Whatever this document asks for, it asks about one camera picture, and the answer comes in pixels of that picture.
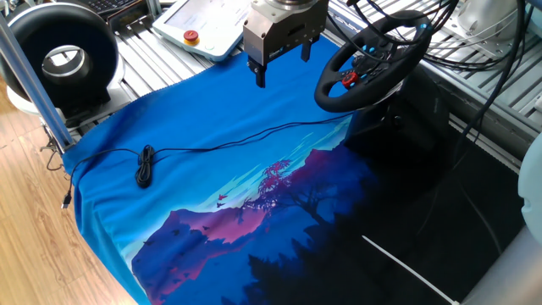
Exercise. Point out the white teach pendant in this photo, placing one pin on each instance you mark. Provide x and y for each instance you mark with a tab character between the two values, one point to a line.
211	25

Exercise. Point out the white zip tie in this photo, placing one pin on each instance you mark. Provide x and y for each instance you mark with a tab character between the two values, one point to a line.
406	269

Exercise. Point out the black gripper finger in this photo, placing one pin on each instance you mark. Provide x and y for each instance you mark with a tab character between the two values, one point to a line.
258	74
306	51

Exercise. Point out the aluminium frame post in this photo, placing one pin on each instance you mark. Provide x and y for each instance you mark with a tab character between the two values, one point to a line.
34	89

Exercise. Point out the black racing steering wheel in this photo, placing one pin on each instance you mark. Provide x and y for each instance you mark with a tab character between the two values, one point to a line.
360	99

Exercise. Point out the black keyboard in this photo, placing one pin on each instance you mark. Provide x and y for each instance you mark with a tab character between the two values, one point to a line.
106	5

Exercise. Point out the black steering wheel base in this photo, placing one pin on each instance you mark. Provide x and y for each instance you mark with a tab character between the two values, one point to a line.
406	123

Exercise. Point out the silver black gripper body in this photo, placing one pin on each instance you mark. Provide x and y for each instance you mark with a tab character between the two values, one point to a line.
279	34

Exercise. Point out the white rounded device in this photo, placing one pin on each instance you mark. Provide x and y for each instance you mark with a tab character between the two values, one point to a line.
487	19

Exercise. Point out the blue landscape print cloth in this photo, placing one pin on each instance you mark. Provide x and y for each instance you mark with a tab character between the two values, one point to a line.
211	118

